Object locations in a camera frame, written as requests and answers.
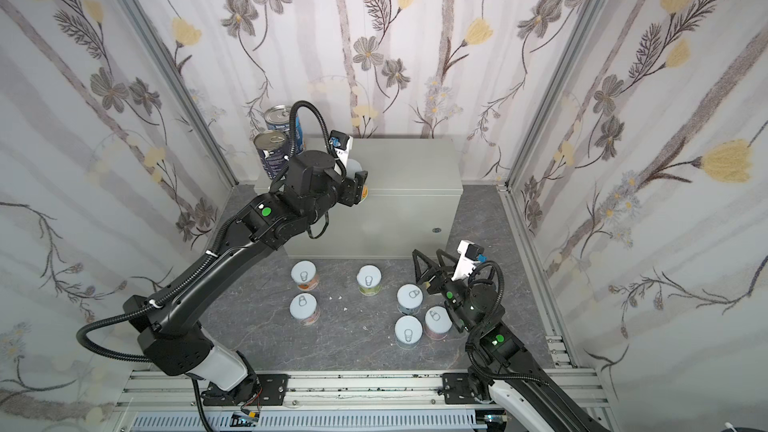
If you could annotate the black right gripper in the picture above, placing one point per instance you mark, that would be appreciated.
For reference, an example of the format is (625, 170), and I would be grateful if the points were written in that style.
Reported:
(438, 279)

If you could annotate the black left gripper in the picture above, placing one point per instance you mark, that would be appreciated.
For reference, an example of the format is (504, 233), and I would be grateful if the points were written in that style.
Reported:
(351, 191)

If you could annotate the white lid pink-red can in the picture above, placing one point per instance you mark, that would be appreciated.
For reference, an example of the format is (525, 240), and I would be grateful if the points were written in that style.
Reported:
(437, 323)

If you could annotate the white lid light-blue can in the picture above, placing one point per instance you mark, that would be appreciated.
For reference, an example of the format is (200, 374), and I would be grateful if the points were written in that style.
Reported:
(408, 331)

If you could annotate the dark labelled tall can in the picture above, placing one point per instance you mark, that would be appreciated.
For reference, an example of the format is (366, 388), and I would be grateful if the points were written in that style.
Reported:
(272, 147)

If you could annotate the blue labelled tall can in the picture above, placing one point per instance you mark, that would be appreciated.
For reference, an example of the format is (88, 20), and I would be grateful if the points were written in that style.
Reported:
(277, 118)

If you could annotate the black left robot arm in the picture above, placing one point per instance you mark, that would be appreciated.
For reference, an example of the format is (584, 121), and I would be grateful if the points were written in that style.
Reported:
(171, 336)

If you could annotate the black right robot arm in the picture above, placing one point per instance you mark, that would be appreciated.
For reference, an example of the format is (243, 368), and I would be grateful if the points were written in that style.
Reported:
(502, 370)

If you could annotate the white lid teal can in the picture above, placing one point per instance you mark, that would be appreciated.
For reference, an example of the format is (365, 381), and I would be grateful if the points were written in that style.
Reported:
(409, 299)

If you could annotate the grey metal cabinet box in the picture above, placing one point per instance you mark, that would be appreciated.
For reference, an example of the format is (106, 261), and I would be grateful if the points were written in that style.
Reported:
(414, 189)

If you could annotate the white lid green can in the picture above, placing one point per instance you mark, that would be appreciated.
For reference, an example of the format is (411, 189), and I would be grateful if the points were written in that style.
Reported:
(369, 280)

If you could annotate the white lid orange can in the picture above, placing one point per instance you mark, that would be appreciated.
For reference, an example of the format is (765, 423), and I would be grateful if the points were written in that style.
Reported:
(304, 274)

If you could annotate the white lid pink can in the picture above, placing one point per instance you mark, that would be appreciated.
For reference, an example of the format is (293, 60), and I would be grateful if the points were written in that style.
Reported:
(304, 309)

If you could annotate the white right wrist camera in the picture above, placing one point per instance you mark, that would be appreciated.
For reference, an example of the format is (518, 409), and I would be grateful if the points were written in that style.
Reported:
(468, 258)

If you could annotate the white slotted cable duct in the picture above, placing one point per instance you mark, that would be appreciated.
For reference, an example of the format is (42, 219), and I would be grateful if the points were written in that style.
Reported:
(351, 420)

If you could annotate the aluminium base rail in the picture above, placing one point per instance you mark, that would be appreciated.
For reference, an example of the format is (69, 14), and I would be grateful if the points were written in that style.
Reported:
(152, 401)

